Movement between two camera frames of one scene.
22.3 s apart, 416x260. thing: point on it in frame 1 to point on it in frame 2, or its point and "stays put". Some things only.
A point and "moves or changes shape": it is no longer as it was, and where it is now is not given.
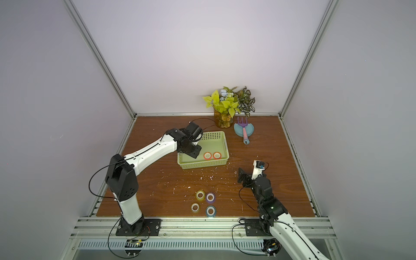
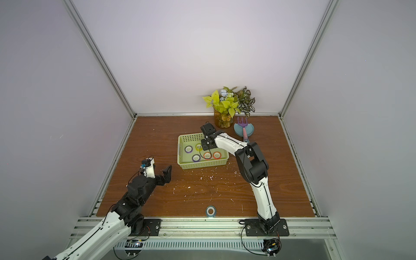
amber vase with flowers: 228,101 stays put
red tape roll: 217,155 stays put
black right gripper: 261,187 to 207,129
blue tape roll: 214,209 stays put
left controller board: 133,247 stays put
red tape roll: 207,156 stays put
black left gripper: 196,152 to 166,178
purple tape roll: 210,197 moves or changes shape
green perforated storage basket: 214,153 stays put
